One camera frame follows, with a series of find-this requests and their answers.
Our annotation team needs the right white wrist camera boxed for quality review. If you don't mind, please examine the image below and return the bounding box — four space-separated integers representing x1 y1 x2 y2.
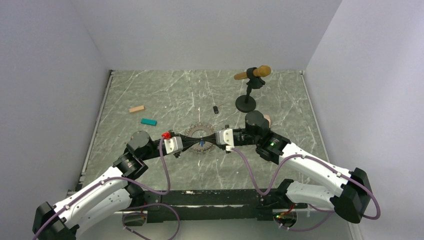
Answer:
215 128 235 152

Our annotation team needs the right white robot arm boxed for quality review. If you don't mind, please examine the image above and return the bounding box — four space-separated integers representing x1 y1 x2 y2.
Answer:
200 110 381 224

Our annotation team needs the black microphone stand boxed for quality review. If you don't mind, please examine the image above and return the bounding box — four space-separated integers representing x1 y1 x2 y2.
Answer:
235 77 266 113

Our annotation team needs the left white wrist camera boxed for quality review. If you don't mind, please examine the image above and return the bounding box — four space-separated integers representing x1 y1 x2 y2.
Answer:
164 136 183 155

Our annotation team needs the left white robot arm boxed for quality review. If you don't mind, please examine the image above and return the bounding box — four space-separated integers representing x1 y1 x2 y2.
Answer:
32 130 218 240

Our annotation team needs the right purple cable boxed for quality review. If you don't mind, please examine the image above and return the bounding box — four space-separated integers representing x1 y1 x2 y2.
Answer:
230 147 381 233

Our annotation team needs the black base frame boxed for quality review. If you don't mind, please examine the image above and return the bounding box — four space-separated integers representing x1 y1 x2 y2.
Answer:
124 189 308 223

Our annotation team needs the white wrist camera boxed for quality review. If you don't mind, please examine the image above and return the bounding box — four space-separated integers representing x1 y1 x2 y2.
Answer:
215 128 235 152
164 136 183 155

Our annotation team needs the pink wooden cylinder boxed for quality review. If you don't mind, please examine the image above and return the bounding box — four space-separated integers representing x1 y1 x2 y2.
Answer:
263 114 272 128

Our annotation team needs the teal block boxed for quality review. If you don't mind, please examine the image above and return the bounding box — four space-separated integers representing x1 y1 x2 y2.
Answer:
140 118 157 126

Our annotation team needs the tan wooden block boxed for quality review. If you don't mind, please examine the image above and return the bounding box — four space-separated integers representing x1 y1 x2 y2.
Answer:
129 105 145 114

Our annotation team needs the small black cylinder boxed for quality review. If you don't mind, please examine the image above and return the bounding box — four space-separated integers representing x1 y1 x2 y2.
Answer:
213 105 219 114

